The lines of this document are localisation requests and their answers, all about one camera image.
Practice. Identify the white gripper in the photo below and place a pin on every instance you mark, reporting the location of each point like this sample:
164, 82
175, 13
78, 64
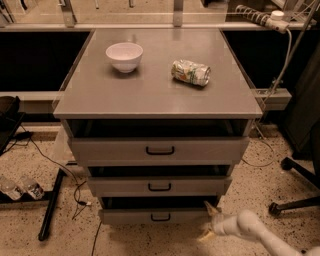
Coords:
220, 225

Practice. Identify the grey bottom drawer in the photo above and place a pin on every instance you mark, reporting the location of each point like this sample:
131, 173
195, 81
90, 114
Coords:
155, 210

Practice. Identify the grey drawer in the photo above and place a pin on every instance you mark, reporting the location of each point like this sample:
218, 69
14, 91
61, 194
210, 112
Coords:
159, 186
155, 210
91, 152

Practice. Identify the grey middle drawer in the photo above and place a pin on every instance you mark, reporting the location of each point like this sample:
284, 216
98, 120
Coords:
159, 186

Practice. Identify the grey top drawer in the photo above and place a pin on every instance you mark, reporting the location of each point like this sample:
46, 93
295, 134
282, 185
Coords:
91, 152

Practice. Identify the grey drawer cabinet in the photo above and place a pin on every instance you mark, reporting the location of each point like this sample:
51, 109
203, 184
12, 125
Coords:
101, 102

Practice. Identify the crushed soda can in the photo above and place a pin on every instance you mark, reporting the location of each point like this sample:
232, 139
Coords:
191, 72

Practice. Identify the black metal floor stand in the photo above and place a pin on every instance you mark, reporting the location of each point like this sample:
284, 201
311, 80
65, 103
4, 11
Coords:
50, 197

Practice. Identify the white bowl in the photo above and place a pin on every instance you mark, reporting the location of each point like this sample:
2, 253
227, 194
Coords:
124, 57

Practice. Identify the right clear water bottle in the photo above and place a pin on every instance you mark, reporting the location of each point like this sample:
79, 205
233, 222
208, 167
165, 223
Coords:
32, 187

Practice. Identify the clear water bottle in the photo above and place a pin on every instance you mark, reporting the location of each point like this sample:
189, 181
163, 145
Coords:
10, 188
32, 187

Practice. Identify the left clear water bottle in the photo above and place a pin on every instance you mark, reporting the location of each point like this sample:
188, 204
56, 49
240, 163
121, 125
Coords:
10, 188

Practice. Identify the white power strip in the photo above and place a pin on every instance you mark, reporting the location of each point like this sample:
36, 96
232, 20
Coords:
273, 21

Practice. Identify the black bag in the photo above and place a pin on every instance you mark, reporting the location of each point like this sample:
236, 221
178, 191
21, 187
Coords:
10, 119

